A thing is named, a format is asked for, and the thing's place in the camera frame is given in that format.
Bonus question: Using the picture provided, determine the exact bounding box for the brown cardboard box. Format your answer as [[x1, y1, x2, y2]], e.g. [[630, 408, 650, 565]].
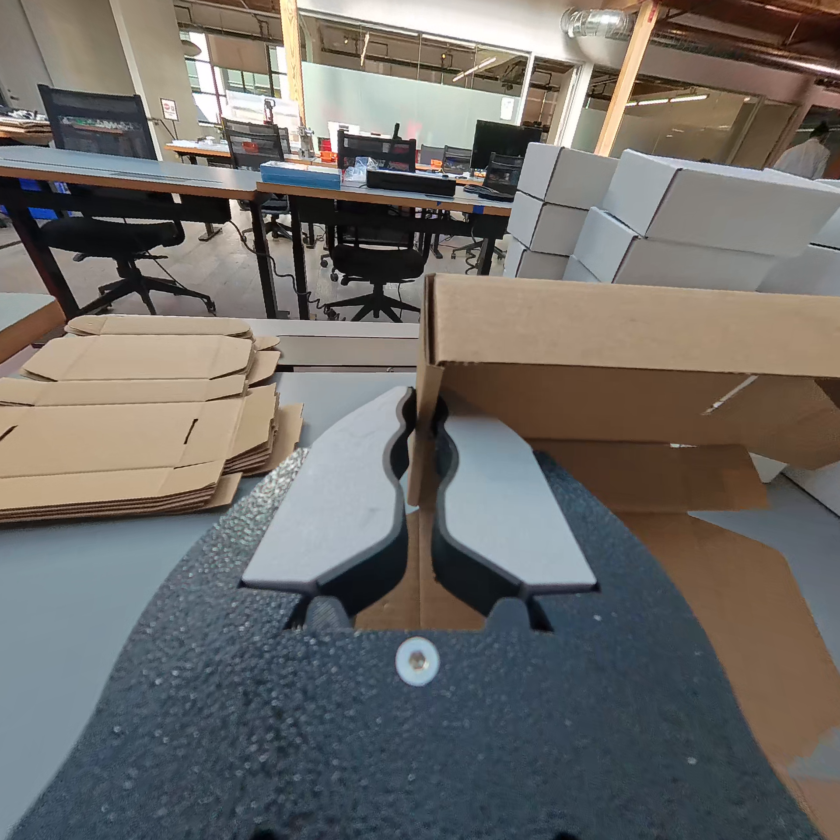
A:
[[354, 272, 840, 795]]

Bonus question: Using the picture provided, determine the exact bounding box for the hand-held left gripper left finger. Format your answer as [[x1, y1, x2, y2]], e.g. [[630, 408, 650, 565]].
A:
[[241, 386, 416, 614]]

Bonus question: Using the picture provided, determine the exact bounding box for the stack of white boxes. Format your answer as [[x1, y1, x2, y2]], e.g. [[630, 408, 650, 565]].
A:
[[502, 141, 840, 296]]

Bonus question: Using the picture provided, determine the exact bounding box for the blue flat box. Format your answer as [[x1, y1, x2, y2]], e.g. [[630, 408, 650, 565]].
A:
[[260, 161, 343, 191]]

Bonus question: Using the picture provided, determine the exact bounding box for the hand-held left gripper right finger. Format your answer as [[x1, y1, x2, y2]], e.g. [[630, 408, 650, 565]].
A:
[[430, 412, 598, 618]]

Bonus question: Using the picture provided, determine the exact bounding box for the stack of flat cardboard sheets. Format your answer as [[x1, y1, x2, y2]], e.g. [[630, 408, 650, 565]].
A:
[[0, 315, 304, 524]]

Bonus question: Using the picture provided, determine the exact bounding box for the black office chair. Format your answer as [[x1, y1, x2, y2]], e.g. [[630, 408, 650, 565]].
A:
[[36, 84, 217, 316], [322, 128, 434, 324], [220, 117, 294, 240]]

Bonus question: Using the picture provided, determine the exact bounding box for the silver ventilation duct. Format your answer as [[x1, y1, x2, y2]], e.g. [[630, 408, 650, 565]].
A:
[[561, 7, 651, 40]]

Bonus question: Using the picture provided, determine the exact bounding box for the black computer monitor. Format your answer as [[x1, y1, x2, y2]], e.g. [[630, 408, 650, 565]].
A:
[[472, 119, 543, 177]]

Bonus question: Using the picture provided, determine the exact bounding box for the wooden post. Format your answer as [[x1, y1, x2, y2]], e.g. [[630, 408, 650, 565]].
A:
[[279, 0, 309, 126], [594, 0, 660, 158]]

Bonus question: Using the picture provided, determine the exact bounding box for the grey desk wooden edge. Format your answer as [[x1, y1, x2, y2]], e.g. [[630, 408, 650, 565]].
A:
[[0, 146, 280, 320], [256, 176, 514, 320]]

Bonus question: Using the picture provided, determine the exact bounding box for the long black device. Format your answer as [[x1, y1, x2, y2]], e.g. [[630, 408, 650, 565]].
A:
[[365, 168, 457, 198]]

